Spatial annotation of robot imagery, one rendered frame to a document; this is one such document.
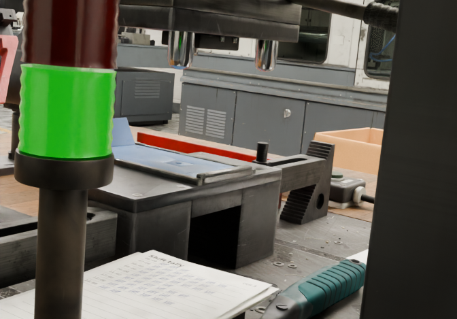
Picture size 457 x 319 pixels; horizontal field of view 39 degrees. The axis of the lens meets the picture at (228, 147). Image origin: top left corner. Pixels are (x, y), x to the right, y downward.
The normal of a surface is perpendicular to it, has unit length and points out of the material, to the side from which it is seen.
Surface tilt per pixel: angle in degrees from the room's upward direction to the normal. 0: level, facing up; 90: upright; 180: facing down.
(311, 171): 90
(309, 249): 0
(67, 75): 104
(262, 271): 0
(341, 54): 90
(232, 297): 1
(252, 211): 90
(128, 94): 90
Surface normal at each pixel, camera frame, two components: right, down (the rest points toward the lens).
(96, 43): 0.63, 0.41
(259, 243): 0.80, 0.17
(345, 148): -0.65, 0.03
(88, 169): 0.65, 0.18
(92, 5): 0.58, -0.07
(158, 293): 0.07, -0.99
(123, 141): 0.74, -0.35
